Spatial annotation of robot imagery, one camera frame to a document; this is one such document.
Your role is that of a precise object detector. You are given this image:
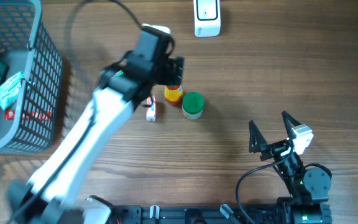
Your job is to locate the jar with green lid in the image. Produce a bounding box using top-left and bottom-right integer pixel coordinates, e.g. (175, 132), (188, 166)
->
(182, 92), (204, 119)

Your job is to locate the sauce bottle green cap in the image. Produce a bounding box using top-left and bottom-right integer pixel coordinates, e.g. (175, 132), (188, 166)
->
(164, 85), (183, 106)

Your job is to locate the red coffee stick sachet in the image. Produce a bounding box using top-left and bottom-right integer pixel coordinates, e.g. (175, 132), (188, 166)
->
(4, 110), (53, 121)

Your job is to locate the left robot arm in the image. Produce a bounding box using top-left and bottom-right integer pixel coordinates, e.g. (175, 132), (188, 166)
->
(6, 24), (184, 223)

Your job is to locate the grey plastic mesh basket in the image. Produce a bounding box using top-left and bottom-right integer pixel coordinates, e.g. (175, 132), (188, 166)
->
(0, 0), (63, 154)

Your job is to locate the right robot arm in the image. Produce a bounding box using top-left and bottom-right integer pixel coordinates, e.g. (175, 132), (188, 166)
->
(249, 111), (332, 223)

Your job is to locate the white barcode scanner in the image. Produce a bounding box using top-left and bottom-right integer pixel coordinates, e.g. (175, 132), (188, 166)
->
(193, 0), (221, 38)

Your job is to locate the teal wet wipes pack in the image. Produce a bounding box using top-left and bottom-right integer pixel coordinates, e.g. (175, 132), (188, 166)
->
(0, 72), (24, 110)

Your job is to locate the small red white candy pack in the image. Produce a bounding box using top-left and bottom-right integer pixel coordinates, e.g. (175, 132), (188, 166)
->
(146, 95), (157, 122)

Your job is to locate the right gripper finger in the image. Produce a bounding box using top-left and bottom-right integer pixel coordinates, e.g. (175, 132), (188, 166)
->
(249, 120), (268, 153)
(282, 111), (300, 137)

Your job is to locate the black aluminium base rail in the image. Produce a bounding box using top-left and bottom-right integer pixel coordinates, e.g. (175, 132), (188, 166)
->
(82, 203), (333, 224)

